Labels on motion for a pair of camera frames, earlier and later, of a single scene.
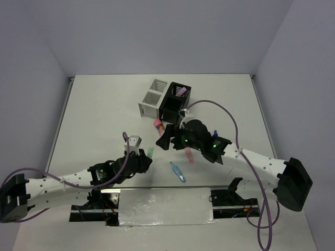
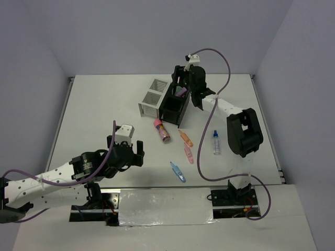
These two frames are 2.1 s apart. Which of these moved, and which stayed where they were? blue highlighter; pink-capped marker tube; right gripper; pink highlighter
Moved: right gripper
Stayed: pink highlighter; blue highlighter; pink-capped marker tube
